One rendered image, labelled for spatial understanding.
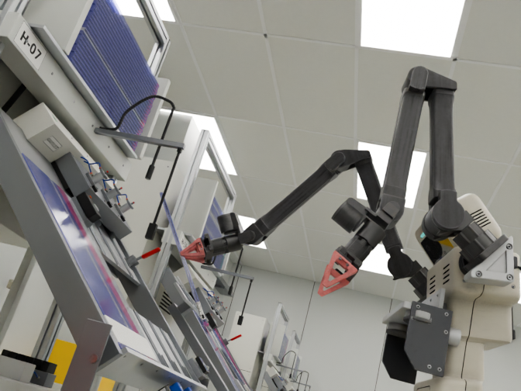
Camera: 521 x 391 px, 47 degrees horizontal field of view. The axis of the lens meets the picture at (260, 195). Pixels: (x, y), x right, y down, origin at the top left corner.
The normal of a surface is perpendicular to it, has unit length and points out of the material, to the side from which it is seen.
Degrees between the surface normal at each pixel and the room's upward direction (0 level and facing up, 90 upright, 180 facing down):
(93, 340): 90
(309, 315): 90
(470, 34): 180
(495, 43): 180
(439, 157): 91
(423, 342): 90
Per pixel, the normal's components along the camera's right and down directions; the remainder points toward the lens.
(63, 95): 0.96, 0.19
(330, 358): -0.14, -0.40
